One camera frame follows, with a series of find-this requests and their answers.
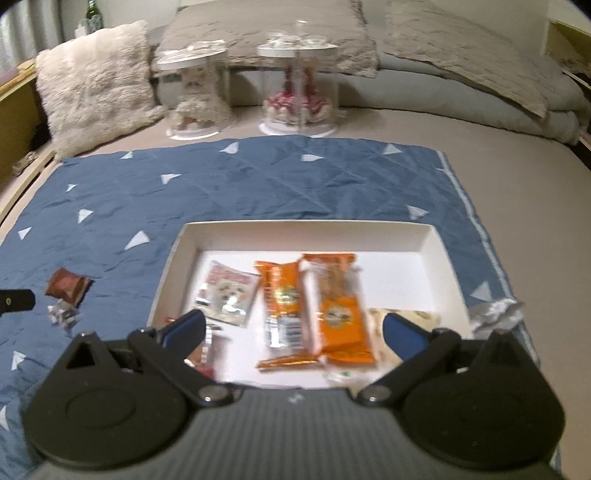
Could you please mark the orange biscuit stick packet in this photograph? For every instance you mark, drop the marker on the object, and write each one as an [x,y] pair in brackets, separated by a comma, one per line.
[341,318]

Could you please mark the wooden side shelf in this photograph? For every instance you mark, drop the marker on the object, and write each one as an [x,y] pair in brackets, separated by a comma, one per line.
[18,120]

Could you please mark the long orange snack packet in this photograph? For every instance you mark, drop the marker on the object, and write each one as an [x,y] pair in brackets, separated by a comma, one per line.
[281,295]

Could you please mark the green glass bottle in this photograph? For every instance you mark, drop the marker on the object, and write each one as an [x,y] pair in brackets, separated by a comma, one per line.
[94,16]

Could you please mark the clear printed cookie packet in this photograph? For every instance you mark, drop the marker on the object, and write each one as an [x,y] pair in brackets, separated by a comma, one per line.
[226,290]

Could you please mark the clear round candy packet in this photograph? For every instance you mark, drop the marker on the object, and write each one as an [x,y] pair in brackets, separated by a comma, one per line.
[344,374]

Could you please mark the blue mat with white triangles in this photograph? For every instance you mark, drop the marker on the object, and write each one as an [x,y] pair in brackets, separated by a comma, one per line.
[277,184]

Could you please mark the red snack packet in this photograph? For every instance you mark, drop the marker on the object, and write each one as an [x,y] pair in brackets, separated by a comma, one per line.
[203,357]

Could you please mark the clear case with white doll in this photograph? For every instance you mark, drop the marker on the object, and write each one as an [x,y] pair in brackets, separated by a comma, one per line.
[194,101]

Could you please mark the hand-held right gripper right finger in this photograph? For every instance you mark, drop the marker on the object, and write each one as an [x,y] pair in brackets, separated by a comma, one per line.
[404,337]

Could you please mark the grey curtain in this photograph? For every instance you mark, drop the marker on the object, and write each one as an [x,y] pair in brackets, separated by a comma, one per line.
[27,32]

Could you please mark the small crumpled clear wrapper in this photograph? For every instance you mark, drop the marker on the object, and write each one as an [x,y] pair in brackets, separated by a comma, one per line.
[64,314]

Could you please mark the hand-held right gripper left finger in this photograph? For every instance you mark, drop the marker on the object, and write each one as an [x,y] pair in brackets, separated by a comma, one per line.
[184,330]

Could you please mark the cream pastry packet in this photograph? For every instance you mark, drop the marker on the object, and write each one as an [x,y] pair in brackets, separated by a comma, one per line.
[376,341]

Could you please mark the small red-brown candy packet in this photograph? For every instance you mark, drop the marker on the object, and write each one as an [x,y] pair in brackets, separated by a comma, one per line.
[67,286]

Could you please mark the clear case with pink doll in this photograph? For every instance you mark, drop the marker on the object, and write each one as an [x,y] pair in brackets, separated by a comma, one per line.
[298,92]

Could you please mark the fluffy cream pillow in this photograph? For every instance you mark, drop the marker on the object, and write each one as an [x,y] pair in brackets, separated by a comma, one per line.
[97,87]

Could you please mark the folded grey duvet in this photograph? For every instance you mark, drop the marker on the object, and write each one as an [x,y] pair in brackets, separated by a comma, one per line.
[438,97]

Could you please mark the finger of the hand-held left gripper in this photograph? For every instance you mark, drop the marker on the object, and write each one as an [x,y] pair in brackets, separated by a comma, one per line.
[16,302]

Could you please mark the flat grey pillow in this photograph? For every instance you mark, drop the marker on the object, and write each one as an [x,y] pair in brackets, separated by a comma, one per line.
[258,27]

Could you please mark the white cardboard box tray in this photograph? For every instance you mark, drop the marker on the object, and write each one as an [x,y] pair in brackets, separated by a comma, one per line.
[406,277]

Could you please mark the large grey pillow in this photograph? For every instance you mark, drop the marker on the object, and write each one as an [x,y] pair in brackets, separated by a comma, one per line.
[461,50]

